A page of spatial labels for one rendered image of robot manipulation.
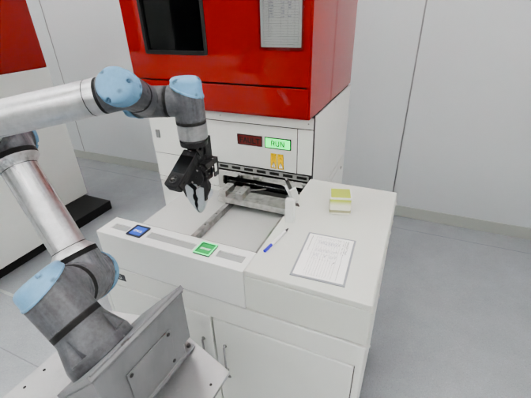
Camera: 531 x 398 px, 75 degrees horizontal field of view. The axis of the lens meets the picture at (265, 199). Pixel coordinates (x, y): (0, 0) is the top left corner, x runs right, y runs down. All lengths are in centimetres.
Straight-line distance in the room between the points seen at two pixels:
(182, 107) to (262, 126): 65
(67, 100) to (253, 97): 76
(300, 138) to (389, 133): 156
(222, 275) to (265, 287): 13
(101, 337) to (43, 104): 49
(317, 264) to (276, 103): 65
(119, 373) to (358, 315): 55
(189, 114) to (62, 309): 50
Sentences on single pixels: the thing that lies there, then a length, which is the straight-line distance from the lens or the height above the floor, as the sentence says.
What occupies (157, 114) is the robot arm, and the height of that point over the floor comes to 138.
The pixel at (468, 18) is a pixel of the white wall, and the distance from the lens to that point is 276.
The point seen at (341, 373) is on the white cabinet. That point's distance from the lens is 112.
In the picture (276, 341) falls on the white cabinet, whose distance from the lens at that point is 112.
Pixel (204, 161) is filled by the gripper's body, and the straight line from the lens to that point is 94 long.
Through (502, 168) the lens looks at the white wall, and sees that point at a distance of 302.
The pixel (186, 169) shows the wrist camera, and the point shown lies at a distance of 89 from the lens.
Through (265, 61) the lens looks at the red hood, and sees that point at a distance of 134.
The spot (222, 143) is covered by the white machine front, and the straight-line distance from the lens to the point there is 158.
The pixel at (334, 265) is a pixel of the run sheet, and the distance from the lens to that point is 99.
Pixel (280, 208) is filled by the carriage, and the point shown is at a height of 88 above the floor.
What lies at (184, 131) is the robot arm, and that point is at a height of 134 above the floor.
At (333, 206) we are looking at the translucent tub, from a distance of 120.
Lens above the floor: 160
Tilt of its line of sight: 29 degrees down
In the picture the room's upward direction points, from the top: 2 degrees counter-clockwise
